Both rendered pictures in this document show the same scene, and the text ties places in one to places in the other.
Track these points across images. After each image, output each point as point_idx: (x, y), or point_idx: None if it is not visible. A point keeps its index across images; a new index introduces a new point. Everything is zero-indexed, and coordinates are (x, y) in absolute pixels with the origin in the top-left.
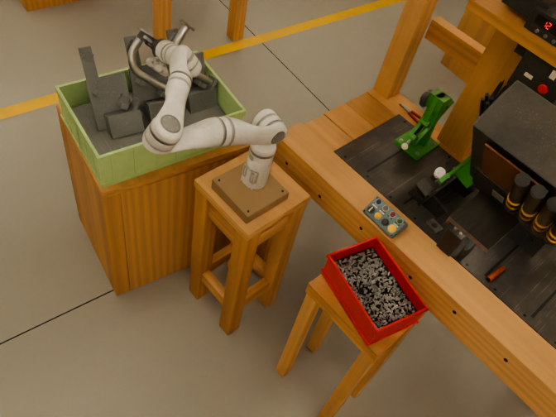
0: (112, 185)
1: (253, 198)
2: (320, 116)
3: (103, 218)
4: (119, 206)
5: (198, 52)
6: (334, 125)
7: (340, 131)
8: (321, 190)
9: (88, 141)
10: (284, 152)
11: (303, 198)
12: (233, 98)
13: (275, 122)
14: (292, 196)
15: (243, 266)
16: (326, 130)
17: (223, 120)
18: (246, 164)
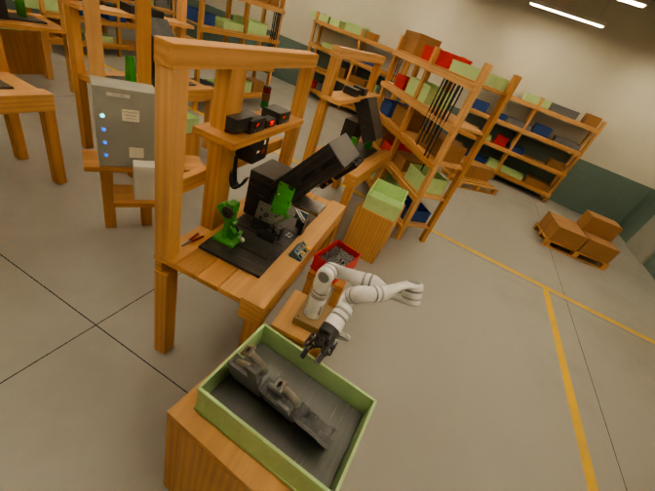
0: None
1: (326, 310)
2: (222, 288)
3: None
4: None
5: (231, 362)
6: (228, 280)
7: (233, 276)
8: (286, 285)
9: (369, 417)
10: (268, 307)
11: (299, 292)
12: (254, 334)
13: (332, 264)
14: (302, 297)
15: None
16: (236, 283)
17: (370, 275)
18: (323, 306)
